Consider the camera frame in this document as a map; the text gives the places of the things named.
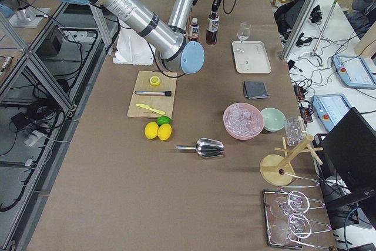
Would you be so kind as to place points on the yellow plastic knife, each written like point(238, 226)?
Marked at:
point(147, 107)

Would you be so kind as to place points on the black monitor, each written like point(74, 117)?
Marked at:
point(350, 147)

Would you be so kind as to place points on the steel ice scoop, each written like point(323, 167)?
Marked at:
point(206, 148)

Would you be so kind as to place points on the hanging wine glass upper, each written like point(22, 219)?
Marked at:
point(285, 204)

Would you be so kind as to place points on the blue teach pendant far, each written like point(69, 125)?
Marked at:
point(354, 71)

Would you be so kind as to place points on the lemon half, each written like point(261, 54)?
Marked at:
point(154, 80)

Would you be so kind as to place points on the tea bottle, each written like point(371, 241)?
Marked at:
point(194, 29)
point(212, 28)

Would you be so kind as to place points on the yellow lemon lower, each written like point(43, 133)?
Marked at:
point(164, 131)

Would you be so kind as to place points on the wooden cutting board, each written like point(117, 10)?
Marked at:
point(162, 103)

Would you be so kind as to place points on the yellow lemon upper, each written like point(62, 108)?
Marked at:
point(151, 130)

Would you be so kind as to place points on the black glass rack frame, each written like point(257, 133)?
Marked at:
point(268, 197)

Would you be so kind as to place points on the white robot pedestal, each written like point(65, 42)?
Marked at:
point(132, 49)

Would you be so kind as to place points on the glass jar mug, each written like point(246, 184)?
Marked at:
point(295, 130)

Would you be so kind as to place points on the steel muddler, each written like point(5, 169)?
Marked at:
point(154, 93)

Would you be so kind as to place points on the white rabbit tray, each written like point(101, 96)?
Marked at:
point(251, 57)

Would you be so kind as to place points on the copper wire bottle basket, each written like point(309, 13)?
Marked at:
point(189, 20)

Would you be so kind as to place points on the yellow lemon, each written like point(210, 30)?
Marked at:
point(164, 131)
point(151, 130)

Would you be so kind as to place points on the grey folded cloth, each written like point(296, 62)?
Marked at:
point(255, 90)

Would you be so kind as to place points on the pink bowl with ice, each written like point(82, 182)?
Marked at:
point(243, 121)

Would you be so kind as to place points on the hanging wine glass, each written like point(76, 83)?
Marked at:
point(285, 204)
point(295, 227)

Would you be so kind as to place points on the wooden cup stand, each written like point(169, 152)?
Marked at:
point(277, 169)

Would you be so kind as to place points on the tea bottle front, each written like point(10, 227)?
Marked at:
point(194, 29)

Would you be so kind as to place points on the green lime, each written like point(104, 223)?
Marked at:
point(163, 120)

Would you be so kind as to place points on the blue teach pendant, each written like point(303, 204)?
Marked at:
point(330, 108)
point(354, 71)

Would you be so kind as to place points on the hanging wine glass lower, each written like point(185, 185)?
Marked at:
point(295, 227)

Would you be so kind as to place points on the black bag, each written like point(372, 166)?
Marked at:
point(286, 15)

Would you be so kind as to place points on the green bowl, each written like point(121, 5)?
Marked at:
point(274, 119)

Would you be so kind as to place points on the blue teach pendant near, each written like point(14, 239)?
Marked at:
point(330, 108)

